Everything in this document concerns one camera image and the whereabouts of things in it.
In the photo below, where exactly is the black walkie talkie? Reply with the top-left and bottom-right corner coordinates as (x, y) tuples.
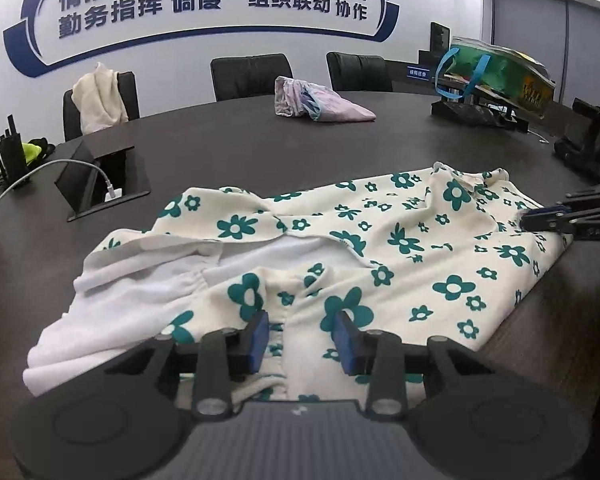
(0, 115), (27, 184)

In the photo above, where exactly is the cream garment on chair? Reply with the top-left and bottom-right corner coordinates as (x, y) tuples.
(71, 62), (129, 134)

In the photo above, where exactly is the black tray under bag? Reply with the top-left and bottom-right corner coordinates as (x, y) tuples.
(431, 96), (529, 133)

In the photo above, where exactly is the black device stand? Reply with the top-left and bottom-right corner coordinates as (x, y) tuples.
(553, 98), (600, 183)

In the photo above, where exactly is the black office chair right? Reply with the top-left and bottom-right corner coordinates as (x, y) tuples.
(326, 52), (393, 92)

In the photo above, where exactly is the cream green floral garment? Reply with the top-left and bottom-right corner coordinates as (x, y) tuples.
(23, 163), (569, 402)

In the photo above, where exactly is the black chair with cream garment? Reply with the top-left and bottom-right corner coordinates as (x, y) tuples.
(62, 72), (140, 141)

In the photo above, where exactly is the pink folded clothes bundle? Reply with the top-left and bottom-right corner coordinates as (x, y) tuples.
(274, 76), (376, 122)

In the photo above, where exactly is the green bag with blue handles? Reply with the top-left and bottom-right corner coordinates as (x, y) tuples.
(434, 37), (555, 117)

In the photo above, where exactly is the white charging cable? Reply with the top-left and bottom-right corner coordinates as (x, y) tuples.
(0, 158), (124, 226)

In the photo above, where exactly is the neon yellow cloth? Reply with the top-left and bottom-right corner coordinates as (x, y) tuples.
(22, 138), (56, 167)

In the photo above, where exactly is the black table cable box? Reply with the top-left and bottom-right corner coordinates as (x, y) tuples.
(55, 142), (150, 222)

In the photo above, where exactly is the black office chair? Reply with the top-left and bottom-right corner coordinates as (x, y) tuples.
(210, 53), (294, 102)
(326, 52), (393, 92)

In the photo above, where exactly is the black office chair middle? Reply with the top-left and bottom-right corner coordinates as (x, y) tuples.
(210, 53), (294, 102)

